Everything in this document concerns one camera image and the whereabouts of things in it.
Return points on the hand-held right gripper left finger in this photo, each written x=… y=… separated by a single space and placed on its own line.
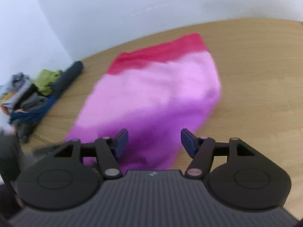
x=122 y=141

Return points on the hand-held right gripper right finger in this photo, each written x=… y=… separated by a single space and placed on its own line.
x=188 y=142

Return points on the pink purple gradient cloth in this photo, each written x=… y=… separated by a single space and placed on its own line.
x=153 y=94

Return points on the blue garment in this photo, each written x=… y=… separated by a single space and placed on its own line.
x=30 y=114

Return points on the grey garment pile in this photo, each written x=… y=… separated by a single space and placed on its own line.
x=19 y=87

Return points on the dark grey folded garment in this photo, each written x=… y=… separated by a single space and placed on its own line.
x=68 y=75

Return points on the green garment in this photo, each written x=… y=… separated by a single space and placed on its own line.
x=47 y=80

